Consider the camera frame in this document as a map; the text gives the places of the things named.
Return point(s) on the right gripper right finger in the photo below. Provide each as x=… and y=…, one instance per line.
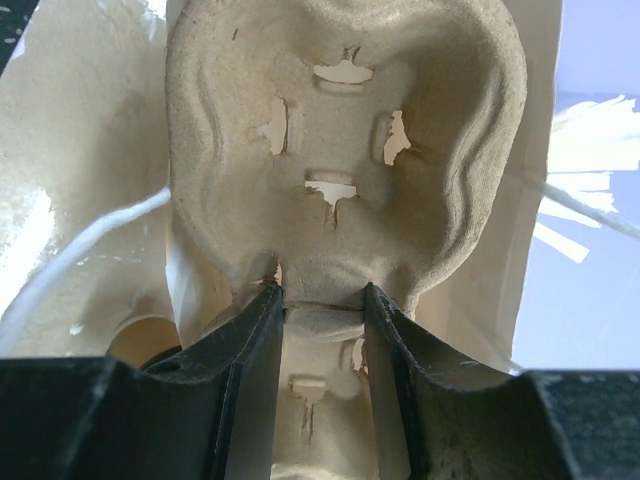
x=438, y=414

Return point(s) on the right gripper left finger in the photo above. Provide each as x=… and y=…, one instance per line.
x=207, y=412

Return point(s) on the brown paper coffee cup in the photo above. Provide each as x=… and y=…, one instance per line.
x=143, y=338

